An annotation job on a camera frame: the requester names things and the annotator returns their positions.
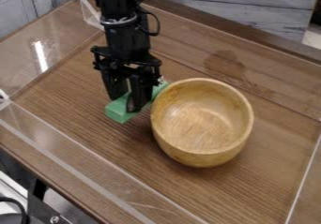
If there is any black table leg bracket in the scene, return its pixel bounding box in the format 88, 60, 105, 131
28, 179, 72, 224

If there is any clear acrylic tray wall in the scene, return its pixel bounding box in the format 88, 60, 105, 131
0, 90, 203, 224

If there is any clear acrylic corner bracket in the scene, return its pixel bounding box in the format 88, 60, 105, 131
78, 0, 104, 30

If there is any brown wooden bowl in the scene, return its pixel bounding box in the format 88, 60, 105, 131
149, 78, 254, 168

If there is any black cable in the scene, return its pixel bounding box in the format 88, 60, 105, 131
0, 197, 30, 224

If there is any green rectangular block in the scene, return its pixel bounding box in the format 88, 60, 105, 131
104, 81, 168, 124

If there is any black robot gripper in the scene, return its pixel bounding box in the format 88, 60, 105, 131
90, 13, 160, 112

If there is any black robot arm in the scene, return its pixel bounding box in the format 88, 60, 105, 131
89, 0, 161, 112

